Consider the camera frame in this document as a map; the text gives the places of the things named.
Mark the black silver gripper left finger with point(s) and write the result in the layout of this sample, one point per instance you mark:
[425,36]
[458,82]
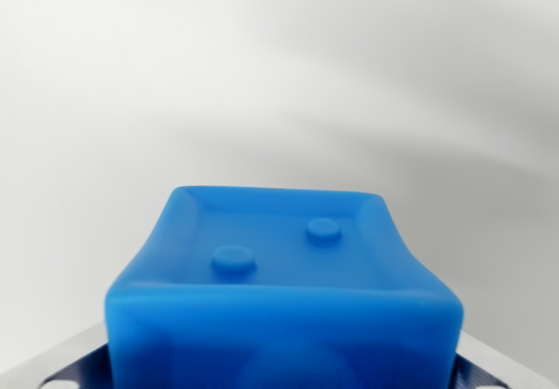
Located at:
[74,363]

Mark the blue cube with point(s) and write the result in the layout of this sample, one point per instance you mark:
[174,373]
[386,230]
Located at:
[284,314]

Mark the black silver gripper right finger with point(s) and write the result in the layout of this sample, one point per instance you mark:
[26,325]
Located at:
[485,369]

